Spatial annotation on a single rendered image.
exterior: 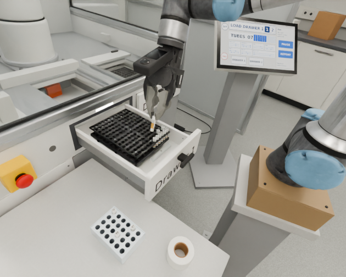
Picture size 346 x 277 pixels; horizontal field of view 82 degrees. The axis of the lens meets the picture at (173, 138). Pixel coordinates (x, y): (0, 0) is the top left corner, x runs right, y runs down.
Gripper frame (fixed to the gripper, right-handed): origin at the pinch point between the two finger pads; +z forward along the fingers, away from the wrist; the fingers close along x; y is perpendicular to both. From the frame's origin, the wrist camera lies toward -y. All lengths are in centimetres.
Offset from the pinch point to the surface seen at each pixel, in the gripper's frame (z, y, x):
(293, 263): 86, 82, -76
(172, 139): 11.8, 19.8, 0.6
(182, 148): 9.1, 6.6, -8.5
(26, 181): 21.9, -21.2, 22.1
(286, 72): -27, 95, -34
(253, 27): -47, 87, -8
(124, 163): 15.8, -4.0, 4.6
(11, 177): 21.2, -23.1, 25.0
